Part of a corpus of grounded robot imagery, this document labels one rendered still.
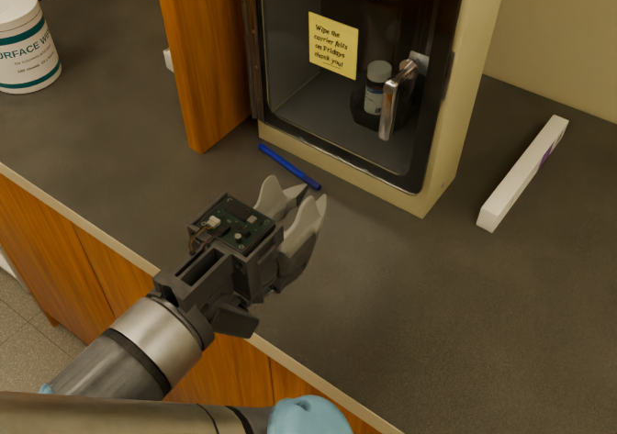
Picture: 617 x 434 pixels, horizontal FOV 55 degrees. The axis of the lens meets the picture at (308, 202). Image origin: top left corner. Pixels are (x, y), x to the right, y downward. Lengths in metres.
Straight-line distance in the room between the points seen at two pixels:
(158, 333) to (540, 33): 0.90
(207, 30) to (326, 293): 0.42
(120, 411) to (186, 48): 0.63
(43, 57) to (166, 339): 0.81
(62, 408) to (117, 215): 0.64
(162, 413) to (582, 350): 0.60
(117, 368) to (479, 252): 0.57
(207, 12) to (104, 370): 0.57
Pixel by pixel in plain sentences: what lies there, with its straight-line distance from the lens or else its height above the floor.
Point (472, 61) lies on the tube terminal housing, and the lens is 0.79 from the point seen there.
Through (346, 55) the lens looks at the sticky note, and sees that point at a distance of 0.80.
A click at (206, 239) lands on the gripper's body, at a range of 0.53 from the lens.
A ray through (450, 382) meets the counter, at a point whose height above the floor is 0.94.
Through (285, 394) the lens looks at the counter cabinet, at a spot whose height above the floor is 0.73.
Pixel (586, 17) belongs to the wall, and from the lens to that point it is 1.15.
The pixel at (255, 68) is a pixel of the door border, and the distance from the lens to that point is 0.93.
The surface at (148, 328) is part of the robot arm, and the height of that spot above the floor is 1.20.
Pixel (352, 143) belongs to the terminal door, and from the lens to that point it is 0.88.
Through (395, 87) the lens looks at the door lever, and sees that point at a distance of 0.71.
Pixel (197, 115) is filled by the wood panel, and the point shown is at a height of 1.02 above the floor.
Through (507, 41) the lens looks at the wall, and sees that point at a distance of 1.21.
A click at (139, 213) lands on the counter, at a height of 0.94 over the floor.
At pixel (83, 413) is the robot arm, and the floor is 1.33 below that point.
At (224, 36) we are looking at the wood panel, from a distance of 0.95.
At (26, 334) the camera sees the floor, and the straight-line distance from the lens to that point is 2.06.
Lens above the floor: 1.63
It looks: 48 degrees down
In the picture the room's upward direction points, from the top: straight up
